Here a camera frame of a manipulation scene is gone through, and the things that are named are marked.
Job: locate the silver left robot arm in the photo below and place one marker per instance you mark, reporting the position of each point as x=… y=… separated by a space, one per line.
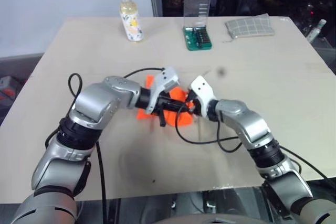
x=94 y=103

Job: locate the yellow drink bottle white cap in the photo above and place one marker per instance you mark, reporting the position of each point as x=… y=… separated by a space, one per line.
x=131 y=19

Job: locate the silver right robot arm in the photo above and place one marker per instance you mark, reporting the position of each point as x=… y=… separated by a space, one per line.
x=249 y=124

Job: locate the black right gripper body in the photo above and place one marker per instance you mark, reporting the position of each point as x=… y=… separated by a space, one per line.
x=197 y=107

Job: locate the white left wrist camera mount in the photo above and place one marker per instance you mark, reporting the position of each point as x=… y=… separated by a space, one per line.
x=165 y=79

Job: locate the grey checked fabric pouch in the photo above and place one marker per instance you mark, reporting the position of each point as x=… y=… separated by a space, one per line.
x=249 y=27

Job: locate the small white spray bottle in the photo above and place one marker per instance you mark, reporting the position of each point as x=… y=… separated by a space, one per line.
x=316 y=31

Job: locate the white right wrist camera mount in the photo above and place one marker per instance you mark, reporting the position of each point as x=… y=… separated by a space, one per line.
x=203 y=90

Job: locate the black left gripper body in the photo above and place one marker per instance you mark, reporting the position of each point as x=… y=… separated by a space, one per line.
x=169 y=103

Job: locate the black box with orange parts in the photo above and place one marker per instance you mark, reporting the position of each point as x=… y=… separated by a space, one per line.
x=9 y=89

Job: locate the green screwdriver bit case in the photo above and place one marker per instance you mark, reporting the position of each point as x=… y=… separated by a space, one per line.
x=197 y=35

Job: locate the orange fabric pouch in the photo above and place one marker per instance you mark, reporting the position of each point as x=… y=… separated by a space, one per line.
x=176 y=95

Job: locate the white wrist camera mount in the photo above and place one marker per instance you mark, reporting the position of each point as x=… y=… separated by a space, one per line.
x=165 y=79
x=203 y=90

